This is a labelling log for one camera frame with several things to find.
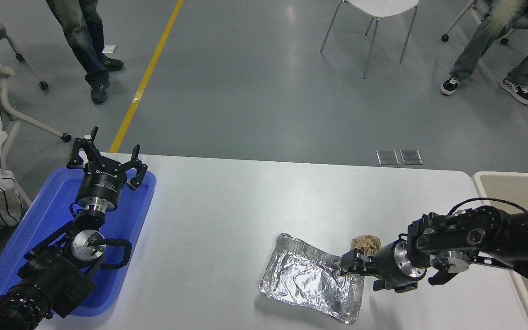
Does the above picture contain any crinkled foil tray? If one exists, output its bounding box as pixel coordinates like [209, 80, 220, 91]
[258, 233, 365, 325]

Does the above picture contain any seated person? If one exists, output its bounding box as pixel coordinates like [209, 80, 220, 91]
[440, 0, 528, 106]

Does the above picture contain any white chair with metal legs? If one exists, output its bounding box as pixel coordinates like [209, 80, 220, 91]
[320, 0, 419, 79]

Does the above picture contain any large pale bin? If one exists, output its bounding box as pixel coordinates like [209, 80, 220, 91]
[472, 171, 528, 330]

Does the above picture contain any white-framed chair with castors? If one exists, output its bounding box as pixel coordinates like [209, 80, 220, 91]
[0, 64, 73, 207]

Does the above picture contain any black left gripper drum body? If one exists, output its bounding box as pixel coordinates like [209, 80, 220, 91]
[77, 163, 130, 204]

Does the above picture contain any blue plastic tray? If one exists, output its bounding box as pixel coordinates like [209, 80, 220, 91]
[0, 166, 157, 318]

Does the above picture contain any crumpled tan paper ball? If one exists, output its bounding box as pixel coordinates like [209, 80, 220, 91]
[350, 235, 382, 257]

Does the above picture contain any metal floor outlet plate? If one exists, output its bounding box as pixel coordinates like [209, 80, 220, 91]
[400, 149, 424, 165]
[376, 149, 400, 165]

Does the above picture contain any standing person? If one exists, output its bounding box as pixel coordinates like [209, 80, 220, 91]
[45, 0, 124, 105]

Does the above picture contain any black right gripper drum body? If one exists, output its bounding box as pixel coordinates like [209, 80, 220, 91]
[373, 240, 407, 284]

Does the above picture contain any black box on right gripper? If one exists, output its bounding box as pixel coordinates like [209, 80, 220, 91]
[373, 278, 418, 293]

